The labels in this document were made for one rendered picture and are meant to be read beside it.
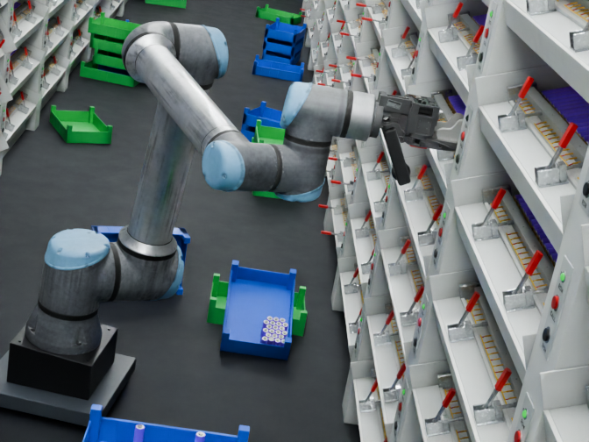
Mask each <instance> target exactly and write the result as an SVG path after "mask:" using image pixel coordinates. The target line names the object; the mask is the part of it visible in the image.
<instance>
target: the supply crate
mask: <svg viewBox="0 0 589 442"><path fill-rule="evenodd" d="M102 410H103V406H102V405H98V404H92V406H91V409H90V416H89V424H88V427H87V430H86V432H85V435H84V438H83V441H82V442H133V438H134V431H135V425H137V424H142V425H143V426H144V427H145V433H144V439H143V442H195V435H196V433H197V432H199V430H193V429H187V428H180V427H173V426H167V425H161V424H149V423H143V422H137V421H131V420H124V419H118V418H112V417H102ZM201 432H204V433H205V441H204V442H248V438H249V432H250V426H246V425H240V426H239V429H238V435H237V436H236V435H230V434H223V433H217V432H211V431H201Z"/></svg>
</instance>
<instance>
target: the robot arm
mask: <svg viewBox="0 0 589 442"><path fill-rule="evenodd" d="M228 60H229V54H228V47H227V43H226V39H225V37H224V35H223V34H222V32H221V31H220V30H218V29H217V28H215V27H208V26H205V25H188V24H180V23H170V22H166V21H155V22H149V23H146V24H143V25H140V26H139V27H137V28H135V29H134V30H133V31H132V32H131V33H130V34H129V35H128V36H127V38H126V39H125V41H124V44H123V47H122V61H123V64H124V67H125V69H126V71H127V72H128V73H129V75H130V76H131V77H132V78H133V79H134V80H136V81H138V82H142V83H145V84H146V85H147V87H148V88H149V89H150V90H151V91H152V93H153V94H154V95H155V96H156V98H157V99H158V100H159V101H158V105H157V110H156V113H155V117H154V120H153V128H152V131H151V135H150V138H149V142H148V147H147V150H146V154H145V161H144V165H143V168H142V172H141V176H140V180H139V184H138V190H137V195H136V198H135V202H134V205H133V209H132V214H131V220H130V223H129V224H128V225H127V226H125V227H123V228H122V229H121V230H120V232H119V234H118V238H117V242H109V240H108V239H107V238H106V237H105V236H104V235H102V234H101V233H100V234H97V232H95V231H91V230H87V229H73V230H65V231H62V232H58V233H56V234H55V235H53V236H52V237H51V239H50V240H49V243H48V246H47V249H46V253H45V261H44V266H43V273H42V278H41V284H40V290H39V300H38V304H37V306H36V307H35V309H34V311H33V312H32V314H31V315H30V317H29V318H28V320H27V323H26V327H25V336H26V337H27V338H28V340H29V341H30V342H31V343H32V344H34V345H35V346H36V347H38V348H40V349H42V350H45V351H47V352H50V353H57V354H64V355H77V354H83V353H88V352H91V351H93V350H95V349H96V348H97V347H98V346H99V345H100V342H101V338H102V328H101V325H100V320H99V316H98V308H99V303H100V302H118V301H147V300H151V301H156V300H160V299H166V298H169V297H171V296H173V295H174V294H175V293H176V292H177V290H178V289H179V287H180V284H181V281H182V276H183V270H184V261H183V260H182V259H181V258H182V252H181V249H180V248H179V246H178V245H177V241H176V239H175V238H174V236H173V231H174V225H175V221H176V218H177V214H178V211H179V208H180V204H181V198H182V194H183V191H184V188H185V184H186V180H187V177H188V171H189V168H190V164H191V161H192V157H193V153H194V150H195V148H196V150H197V151H198V152H199V153H200V155H201V156H202V172H203V175H204V177H205V181H206V182H207V183H208V184H209V185H210V187H211V188H213V189H217V190H222V191H227V192H231V191H268V192H274V193H275V195H276V196H277V197H278V198H281V199H283V200H287V201H290V202H295V201H296V202H299V203H305V202H311V201H314V200H316V199H317V198H318V197H319V196H320V195H321V192H322V188H323V185H324V182H325V178H324V176H325V172H326V167H327V163H328V159H329V153H330V145H331V141H332V137H333V136H334V137H339V138H347V139H355V140H361V141H367V140H368V139H369V137H371V138H377V137H378V135H379V132H380V128H381V130H382V133H383V136H384V140H385V142H386V145H387V150H388V154H389V157H390V160H391V163H392V166H393V167H392V176H393V178H394V179H395V180H397V182H398V184H399V185H400V186H402V185H405V184H409V183H410V182H411V180H410V173H411V171H410V167H409V166H408V164H407V163H406V162H405V159H404V156H403V152H402V150H401V144H400V142H401V143H404V142H406V143H407V144H408V145H411V146H418V147H427V148H431V149H436V150H443V151H454V152H456V150H457V145H458V139H459V134H460V131H461V127H462V123H463V119H464V115H463V114H461V113H455V114H454V115H453V116H452V117H451V119H450V120H449V121H448V122H440V121H439V122H437V121H438V117H439V116H438V113H439V110H440V107H439V106H438V105H437V103H436V100H435V98H432V97H426V96H417V95H412V94H406V95H405V96H404V97H403V96H394V95H388V94H387V93H386V92H385V91H379V94H378V99H377V100H376V97H375V95H374V94H368V93H364V92H358V91H353V90H347V89H338V88H332V87H327V86H322V85H317V84H313V83H312V82H310V83H306V82H294V83H292V84H291V85H290V87H289V89H288V92H287V96H286V100H285V103H284V106H283V111H282V113H281V118H280V127H281V128H282V129H286V130H285V136H284V140H283V145H275V144H263V143H252V142H250V141H249V140H248V139H247V138H246V136H245V135H244V134H243V133H242V132H240V131H239V130H238V129H237V128H236V127H235V126H234V125H233V123H232V122H231V121H230V120H229V119H228V118H227V117H226V116H225V115H224V114H223V113H222V111H221V110H220V109H219V108H218V107H217V106H216V104H215V103H214V102H213V101H212V100H211V98H210V97H209V90H210V89H211V87H212V84H213V81H214V78H216V79H218V78H221V77H223V76H224V75H225V73H226V70H227V67H228ZM384 117H388V118H387V119H384Z"/></svg>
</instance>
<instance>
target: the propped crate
mask: <svg viewBox="0 0 589 442"><path fill-rule="evenodd" d="M238 263H239V261H238V260H233V261H232V264H231V274H230V280H229V286H228V294H227V299H226V307H225V313H224V327H223V332H222V340H221V346H220V351H225V352H231V353H242V354H249V355H255V356H261V357H267V358H274V359H280V360H287V358H288V355H289V351H290V346H291V343H292V338H291V336H292V323H293V310H294V298H295V277H296V269H292V268H290V271H289V274H283V273H277V272H271V271H265V270H259V269H253V268H247V267H239V266H238ZM269 316H270V317H272V318H274V317H277V318H278V319H280V318H285V320H286V322H285V323H287V324H288V328H287V337H285V341H284V346H274V345H268V344H261V343H260V339H261V336H260V334H261V330H262V325H263V322H264V320H266V319H267V317H269Z"/></svg>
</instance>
